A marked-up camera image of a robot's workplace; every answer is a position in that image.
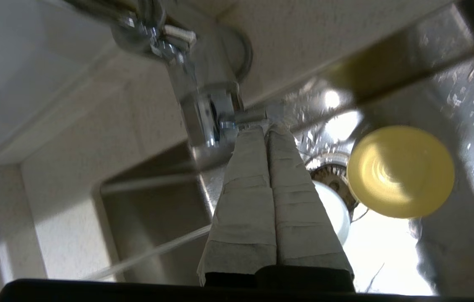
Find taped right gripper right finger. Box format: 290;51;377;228
265;124;355;276

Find white plastic bowl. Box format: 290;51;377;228
312;180;351;246

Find yellow plastic bowl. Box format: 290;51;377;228
347;125;456;219

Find stainless steel sink basin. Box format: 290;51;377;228
94;0;474;296

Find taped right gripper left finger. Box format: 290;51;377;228
196;125;278;287

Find chrome gooseneck kitchen faucet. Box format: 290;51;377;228
65;0;254;168

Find round metal drain strainer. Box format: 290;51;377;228
307;152;360;210

